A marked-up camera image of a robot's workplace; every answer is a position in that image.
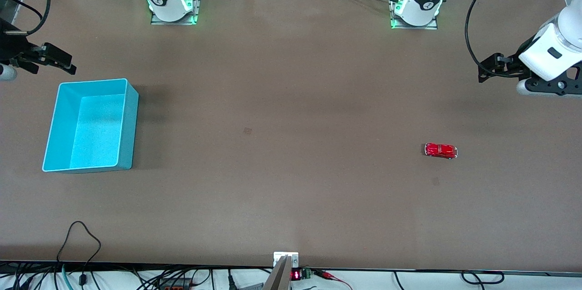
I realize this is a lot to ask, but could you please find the red beetle toy car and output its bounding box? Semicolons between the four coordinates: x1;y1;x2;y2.
424;142;458;160

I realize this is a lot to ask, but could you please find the blue plastic box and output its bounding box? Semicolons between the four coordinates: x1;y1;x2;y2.
42;78;139;174

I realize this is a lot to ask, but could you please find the black orange power strip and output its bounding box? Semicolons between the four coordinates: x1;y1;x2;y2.
157;277;194;290

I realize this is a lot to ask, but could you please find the red clip lead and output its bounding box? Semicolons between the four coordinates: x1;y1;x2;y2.
313;270;353;290

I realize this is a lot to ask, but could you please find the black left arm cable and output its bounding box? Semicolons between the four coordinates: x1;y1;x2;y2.
464;0;512;78

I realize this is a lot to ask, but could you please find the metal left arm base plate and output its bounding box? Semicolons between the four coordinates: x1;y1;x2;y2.
389;0;439;30

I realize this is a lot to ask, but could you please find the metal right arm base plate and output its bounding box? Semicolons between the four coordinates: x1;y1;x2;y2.
151;0;203;25

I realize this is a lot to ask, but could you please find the black coiled cable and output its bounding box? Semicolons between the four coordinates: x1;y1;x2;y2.
461;270;505;285

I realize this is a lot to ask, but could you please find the thin black looped cable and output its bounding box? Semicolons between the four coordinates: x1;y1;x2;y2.
56;220;102;287

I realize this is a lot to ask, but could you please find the teal cable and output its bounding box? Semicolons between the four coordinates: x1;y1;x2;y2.
61;264;74;290

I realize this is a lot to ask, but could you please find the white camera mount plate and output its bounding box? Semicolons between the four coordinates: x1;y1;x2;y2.
273;252;299;268

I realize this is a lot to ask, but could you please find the aluminium camera mount bar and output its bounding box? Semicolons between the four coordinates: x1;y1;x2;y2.
262;255;292;290

